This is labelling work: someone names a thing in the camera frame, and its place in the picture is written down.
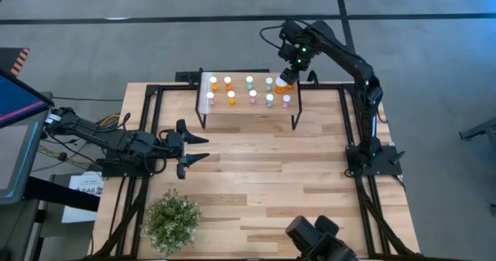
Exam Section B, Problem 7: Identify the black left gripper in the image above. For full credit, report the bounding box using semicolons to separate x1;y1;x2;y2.
156;118;211;180

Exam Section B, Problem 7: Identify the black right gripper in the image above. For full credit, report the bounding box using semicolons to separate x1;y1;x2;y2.
277;19;315;85

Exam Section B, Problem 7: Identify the black power strip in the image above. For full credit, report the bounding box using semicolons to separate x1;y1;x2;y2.
174;70;203;85

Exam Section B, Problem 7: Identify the green artificial potted plant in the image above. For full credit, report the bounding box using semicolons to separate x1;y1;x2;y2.
139;187;204;256

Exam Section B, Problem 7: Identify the white paper sheet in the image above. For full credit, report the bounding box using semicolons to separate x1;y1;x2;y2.
60;170;106;224

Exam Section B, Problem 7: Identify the black cart leg bar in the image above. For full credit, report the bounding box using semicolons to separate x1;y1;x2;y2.
23;175;102;212

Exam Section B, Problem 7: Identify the monitor with blue screen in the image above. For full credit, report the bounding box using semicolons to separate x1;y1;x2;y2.
0;69;55;129

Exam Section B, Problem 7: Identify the black orange striped mat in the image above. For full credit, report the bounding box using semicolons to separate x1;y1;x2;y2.
0;46;31;78

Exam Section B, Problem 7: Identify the black aluminium table frame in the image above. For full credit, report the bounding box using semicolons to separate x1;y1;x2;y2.
88;81;425;261

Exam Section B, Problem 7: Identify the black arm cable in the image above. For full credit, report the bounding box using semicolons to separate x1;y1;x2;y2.
258;23;290;52

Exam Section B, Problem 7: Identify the wooden shelf black metal frame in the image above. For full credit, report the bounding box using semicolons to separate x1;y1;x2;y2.
195;71;303;132

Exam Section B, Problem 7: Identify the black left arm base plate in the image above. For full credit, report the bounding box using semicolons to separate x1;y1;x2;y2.
101;156;157;178

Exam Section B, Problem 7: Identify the yellow cable bundle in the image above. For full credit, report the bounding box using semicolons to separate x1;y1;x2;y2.
95;113;122;129

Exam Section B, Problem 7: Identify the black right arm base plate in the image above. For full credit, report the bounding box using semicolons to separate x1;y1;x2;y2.
345;144;406;177

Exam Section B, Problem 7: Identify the black camera housing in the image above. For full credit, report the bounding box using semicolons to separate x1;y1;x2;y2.
284;214;360;261

